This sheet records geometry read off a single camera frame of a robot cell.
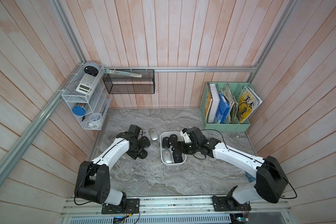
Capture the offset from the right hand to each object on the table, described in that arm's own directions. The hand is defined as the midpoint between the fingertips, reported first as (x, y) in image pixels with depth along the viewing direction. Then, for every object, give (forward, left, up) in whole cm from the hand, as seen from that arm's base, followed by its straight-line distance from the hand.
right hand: (175, 148), depth 82 cm
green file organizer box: (+36, -23, +5) cm, 43 cm away
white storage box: (+15, +5, -6) cm, 17 cm away
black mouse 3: (+9, +6, -9) cm, 14 cm away
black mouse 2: (+11, +21, -10) cm, 25 cm away
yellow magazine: (+34, -53, +6) cm, 63 cm away
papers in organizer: (+38, -37, +12) cm, 54 cm away
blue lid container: (+12, +55, +20) cm, 59 cm away
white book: (+28, -27, +10) cm, 40 cm away
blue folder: (+27, -33, +6) cm, 44 cm away
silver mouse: (+18, +16, -12) cm, 27 cm away
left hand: (0, +21, -5) cm, 21 cm away
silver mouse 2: (0, +5, -10) cm, 11 cm away
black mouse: (-3, +20, -3) cm, 20 cm away
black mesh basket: (+49, +40, +11) cm, 64 cm away
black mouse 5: (-2, -2, -9) cm, 9 cm away
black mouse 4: (+12, +1, -7) cm, 14 cm away
